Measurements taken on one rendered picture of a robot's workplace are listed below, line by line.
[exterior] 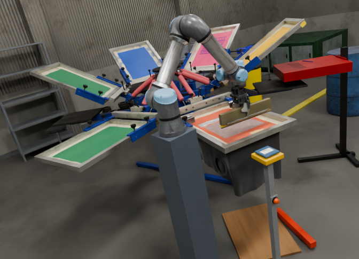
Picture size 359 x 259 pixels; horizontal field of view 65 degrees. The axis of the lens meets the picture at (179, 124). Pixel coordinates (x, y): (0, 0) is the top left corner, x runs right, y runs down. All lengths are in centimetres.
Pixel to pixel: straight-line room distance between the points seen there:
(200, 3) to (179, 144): 681
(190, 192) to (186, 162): 19
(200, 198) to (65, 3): 521
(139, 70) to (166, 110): 240
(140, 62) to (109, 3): 288
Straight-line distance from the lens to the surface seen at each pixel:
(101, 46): 640
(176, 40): 159
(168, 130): 146
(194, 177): 159
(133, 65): 388
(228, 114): 184
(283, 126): 198
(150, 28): 702
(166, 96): 142
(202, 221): 177
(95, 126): 269
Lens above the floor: 176
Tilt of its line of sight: 20 degrees down
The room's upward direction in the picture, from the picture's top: 12 degrees counter-clockwise
